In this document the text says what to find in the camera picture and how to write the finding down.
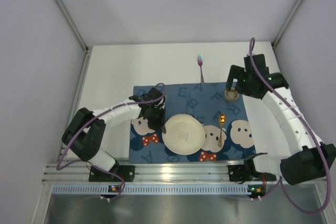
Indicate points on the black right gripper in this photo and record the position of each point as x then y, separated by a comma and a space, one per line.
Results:
234, 77

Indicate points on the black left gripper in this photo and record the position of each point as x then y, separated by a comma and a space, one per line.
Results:
156, 120

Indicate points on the iridescent fork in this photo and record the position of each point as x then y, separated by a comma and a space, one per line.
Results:
200, 63

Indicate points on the cream round plate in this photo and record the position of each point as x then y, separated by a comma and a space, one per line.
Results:
184, 134

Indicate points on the gold spoon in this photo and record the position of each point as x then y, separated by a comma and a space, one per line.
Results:
221, 121

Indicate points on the blue cartoon bear placemat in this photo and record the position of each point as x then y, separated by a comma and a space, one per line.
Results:
205, 102

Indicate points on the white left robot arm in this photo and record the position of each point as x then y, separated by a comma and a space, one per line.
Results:
84, 134

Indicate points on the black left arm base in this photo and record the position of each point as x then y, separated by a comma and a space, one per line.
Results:
126, 172

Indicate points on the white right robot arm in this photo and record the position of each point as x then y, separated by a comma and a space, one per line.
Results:
304, 162

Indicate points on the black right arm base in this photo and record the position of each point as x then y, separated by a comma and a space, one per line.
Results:
241, 174

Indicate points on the right aluminium frame post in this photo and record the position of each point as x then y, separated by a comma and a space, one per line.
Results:
285, 25

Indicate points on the aluminium frame post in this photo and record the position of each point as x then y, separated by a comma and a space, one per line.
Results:
70, 22
285, 25

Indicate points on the aluminium mounting rail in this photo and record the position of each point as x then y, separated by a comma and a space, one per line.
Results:
171, 173

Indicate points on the perforated cable duct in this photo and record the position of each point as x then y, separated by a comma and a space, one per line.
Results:
141, 189

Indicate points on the left aluminium frame post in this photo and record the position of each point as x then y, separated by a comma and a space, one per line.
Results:
70, 22

